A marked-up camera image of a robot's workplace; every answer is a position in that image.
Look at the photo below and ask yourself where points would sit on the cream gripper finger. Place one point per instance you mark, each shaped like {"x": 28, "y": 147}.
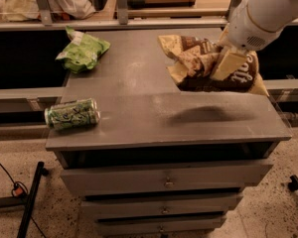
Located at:
{"x": 229, "y": 61}
{"x": 223, "y": 39}

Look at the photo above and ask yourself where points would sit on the brown sea salt chip bag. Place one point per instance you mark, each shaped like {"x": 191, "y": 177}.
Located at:
{"x": 194, "y": 62}

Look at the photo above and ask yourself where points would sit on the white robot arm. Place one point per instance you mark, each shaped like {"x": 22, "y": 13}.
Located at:
{"x": 252, "y": 26}

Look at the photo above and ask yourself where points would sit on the green chip bag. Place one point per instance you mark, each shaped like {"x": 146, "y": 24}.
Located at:
{"x": 83, "y": 52}

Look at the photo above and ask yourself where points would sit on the green soda can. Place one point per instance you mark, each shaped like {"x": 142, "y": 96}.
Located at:
{"x": 72, "y": 114}

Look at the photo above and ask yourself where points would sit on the white cloth bag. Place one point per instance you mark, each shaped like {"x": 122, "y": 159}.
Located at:
{"x": 29, "y": 10}

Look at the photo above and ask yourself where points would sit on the grey drawer cabinet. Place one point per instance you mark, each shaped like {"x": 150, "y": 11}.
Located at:
{"x": 146, "y": 120}

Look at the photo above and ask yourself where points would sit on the top grey drawer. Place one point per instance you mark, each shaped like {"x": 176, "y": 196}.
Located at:
{"x": 165, "y": 177}

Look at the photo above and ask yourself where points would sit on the grey drawer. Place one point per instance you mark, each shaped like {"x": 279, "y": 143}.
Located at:
{"x": 165, "y": 177}
{"x": 161, "y": 205}
{"x": 159, "y": 225}

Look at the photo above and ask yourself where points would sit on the black stand foot right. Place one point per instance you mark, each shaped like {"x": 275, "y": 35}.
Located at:
{"x": 293, "y": 185}

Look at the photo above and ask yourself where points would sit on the bottom grey drawer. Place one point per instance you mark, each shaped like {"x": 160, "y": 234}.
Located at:
{"x": 159, "y": 225}

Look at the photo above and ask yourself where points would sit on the middle grey drawer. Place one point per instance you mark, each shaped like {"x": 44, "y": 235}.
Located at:
{"x": 161, "y": 205}

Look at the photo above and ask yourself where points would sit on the black stand leg left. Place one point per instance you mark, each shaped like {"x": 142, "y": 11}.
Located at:
{"x": 21, "y": 196}

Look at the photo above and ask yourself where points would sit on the grey metal rail frame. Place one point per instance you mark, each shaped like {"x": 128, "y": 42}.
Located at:
{"x": 117, "y": 12}

